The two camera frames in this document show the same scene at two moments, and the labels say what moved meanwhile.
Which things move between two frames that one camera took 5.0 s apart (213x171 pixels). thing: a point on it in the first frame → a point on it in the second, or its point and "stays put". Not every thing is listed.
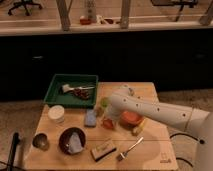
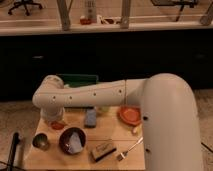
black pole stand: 15,141 stays put
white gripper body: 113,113 → 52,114
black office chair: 23,3 stays put
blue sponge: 90,118 stays put
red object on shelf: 85,21 stays put
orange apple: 108,124 → 57,125
